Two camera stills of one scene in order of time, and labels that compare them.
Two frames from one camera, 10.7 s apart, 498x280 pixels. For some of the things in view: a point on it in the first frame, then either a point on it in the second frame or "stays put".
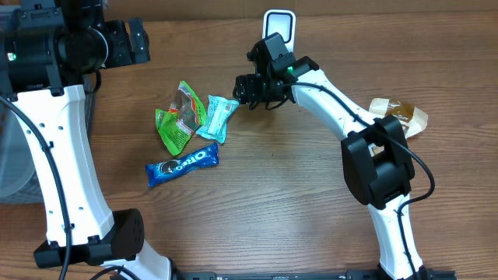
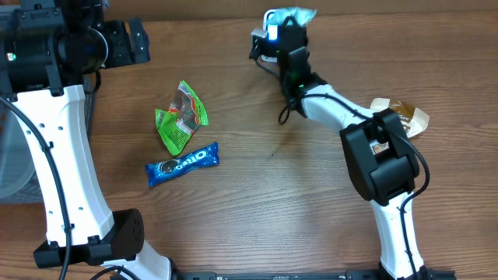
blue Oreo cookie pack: [158, 172] stays put
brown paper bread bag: [412, 119] stays put
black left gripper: [118, 32] stays put
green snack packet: [185, 116] stays put
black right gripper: [247, 85] -> [292, 21]
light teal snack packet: [219, 109] -> [302, 15]
